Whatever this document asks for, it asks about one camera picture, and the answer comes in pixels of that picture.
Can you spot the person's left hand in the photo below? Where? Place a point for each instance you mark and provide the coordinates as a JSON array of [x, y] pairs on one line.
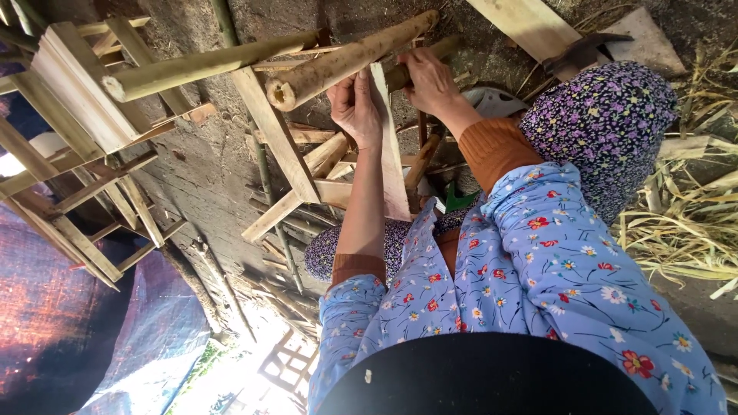
[[357, 115]]

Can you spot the person's right hand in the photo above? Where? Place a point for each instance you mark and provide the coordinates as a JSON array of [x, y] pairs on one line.
[[435, 86]]

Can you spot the person's right fingers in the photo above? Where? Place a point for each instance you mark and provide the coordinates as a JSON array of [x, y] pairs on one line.
[[416, 59]]

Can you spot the short bamboo stick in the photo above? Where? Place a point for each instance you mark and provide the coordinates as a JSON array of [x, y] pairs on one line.
[[447, 49]]

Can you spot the pale wooden slat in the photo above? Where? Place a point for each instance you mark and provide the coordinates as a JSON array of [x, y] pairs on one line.
[[395, 173]]

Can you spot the thick hollow bamboo pole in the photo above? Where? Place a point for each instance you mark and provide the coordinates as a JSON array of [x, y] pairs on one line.
[[346, 60]]

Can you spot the white plastic lid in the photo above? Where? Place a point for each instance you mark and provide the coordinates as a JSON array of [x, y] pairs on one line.
[[493, 102]]

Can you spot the broad pale wooden board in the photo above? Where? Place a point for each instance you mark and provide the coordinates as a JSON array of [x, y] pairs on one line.
[[524, 26]]

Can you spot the green plastic piece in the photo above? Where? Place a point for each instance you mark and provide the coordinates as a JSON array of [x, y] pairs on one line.
[[458, 200]]

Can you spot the wide wooden plank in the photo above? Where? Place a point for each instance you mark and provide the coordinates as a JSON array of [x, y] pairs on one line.
[[277, 135]]

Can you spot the thin green bamboo cane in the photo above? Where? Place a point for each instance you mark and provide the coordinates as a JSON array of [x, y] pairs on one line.
[[265, 173]]

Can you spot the narrow wooden plank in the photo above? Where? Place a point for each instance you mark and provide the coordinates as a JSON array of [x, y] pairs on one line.
[[288, 204]]

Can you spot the long greenish bamboo pole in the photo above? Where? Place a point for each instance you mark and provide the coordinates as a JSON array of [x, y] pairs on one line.
[[202, 64]]

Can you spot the flat grey stone slab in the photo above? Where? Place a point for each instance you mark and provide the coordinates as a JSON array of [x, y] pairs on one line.
[[648, 40]]

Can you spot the person's blue floral shirt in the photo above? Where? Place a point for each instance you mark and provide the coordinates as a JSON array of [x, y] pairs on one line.
[[530, 271]]

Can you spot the rough tree branch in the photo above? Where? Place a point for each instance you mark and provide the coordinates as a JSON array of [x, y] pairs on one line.
[[222, 282]]

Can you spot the heap of dry straw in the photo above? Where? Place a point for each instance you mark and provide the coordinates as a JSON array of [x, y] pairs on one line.
[[686, 236]]

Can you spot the black cap brim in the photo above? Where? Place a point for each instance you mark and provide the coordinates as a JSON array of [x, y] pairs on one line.
[[484, 377]]

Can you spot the small wooden stool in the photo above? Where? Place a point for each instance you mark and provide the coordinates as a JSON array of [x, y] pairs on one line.
[[288, 363]]

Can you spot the blue tarpaulin sheet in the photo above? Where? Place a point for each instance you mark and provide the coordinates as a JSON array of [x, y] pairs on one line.
[[69, 334]]

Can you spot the unfinished wooden stool frame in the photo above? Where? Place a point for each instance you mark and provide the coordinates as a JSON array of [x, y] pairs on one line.
[[75, 98]]

